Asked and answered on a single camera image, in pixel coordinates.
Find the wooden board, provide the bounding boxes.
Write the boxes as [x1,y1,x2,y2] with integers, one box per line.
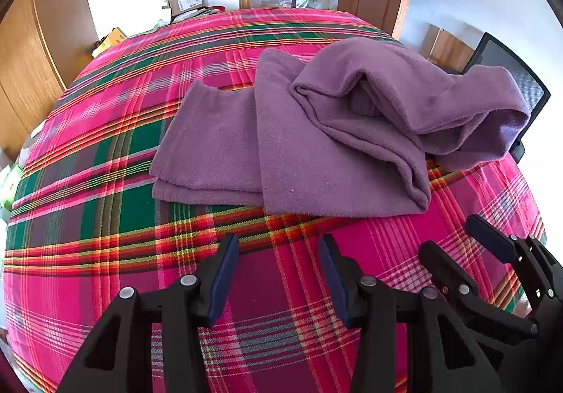
[421,23,476,73]

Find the wooden wardrobe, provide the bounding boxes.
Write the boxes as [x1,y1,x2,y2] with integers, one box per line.
[0,0,98,158]

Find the purple fleece pants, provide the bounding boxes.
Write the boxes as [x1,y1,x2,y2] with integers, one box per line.
[150,37,532,218]

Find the pink green plaid bed sheet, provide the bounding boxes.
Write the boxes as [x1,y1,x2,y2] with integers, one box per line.
[2,7,548,393]

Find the light green cloth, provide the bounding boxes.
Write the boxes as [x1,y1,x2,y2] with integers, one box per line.
[141,15,177,33]

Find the black mesh office chair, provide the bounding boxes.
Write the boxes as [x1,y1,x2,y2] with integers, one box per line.
[461,33,551,164]

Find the cardboard box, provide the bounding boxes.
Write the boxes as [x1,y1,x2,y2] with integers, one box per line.
[167,0,208,17]

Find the green packet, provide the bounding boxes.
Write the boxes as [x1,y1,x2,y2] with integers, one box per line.
[0,162,23,211]

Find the yellow box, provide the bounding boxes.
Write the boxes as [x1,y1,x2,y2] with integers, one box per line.
[91,27,129,58]

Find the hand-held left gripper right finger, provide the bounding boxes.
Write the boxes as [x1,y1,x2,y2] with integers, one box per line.
[317,233,504,393]

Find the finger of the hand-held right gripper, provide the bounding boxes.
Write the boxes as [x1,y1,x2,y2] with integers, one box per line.
[465,214,563,329]
[419,241,539,374]

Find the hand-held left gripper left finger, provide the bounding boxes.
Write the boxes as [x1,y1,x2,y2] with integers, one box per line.
[57,233,240,393]

